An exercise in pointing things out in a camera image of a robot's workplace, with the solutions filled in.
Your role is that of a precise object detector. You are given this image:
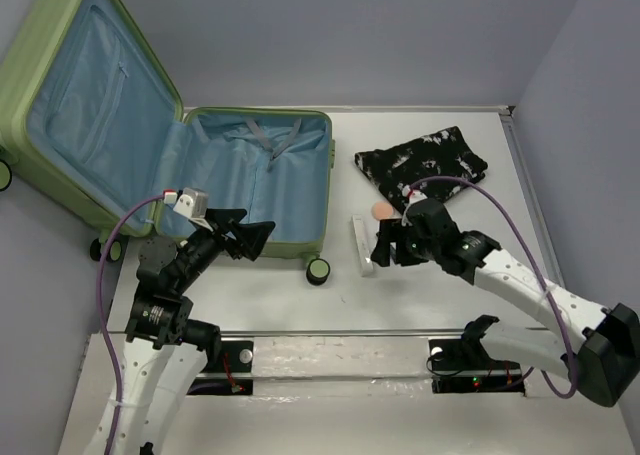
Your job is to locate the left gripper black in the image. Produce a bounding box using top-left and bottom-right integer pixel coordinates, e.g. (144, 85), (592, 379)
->
(174, 206), (276, 290)

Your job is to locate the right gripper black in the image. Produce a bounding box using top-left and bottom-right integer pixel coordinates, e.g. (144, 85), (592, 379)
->
(370, 218), (440, 266)

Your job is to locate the white rectangular box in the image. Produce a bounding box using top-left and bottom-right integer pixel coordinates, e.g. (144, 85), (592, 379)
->
(351, 215), (374, 277)

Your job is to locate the round peach compact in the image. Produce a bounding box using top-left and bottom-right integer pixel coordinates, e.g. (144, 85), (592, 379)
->
(371, 201), (398, 221)

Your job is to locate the black white patterned garment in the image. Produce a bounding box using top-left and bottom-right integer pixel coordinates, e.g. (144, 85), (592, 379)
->
(354, 126), (489, 213)

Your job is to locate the green hard-shell suitcase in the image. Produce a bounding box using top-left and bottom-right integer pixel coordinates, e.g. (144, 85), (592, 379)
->
(1, 0), (335, 285)

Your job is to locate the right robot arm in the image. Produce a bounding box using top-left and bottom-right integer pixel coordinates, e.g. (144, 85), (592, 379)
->
(371, 193), (639, 407)

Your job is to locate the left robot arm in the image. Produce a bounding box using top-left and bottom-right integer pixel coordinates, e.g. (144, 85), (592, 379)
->
(85, 209), (276, 454)

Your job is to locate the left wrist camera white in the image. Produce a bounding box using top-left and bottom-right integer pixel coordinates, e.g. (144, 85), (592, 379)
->
(173, 188), (209, 220)

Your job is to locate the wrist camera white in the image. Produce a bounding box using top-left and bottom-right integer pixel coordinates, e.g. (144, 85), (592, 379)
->
(173, 188), (209, 220)
(402, 186), (427, 215)

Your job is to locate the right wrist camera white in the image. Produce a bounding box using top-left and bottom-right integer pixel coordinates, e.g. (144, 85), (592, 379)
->
(402, 186), (427, 215)

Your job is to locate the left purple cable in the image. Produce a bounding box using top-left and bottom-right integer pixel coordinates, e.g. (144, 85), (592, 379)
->
(98, 190), (177, 455)

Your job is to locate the purple cable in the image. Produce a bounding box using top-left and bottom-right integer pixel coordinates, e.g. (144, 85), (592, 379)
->
(409, 176), (581, 399)
(98, 190), (177, 455)

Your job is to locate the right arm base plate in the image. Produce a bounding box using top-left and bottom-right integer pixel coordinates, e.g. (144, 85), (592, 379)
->
(426, 338), (526, 395)

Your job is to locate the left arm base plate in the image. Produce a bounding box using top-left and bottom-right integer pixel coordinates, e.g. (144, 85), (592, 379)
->
(187, 339), (254, 396)

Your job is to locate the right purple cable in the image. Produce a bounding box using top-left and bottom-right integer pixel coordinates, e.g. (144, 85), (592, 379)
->
(409, 176), (581, 399)

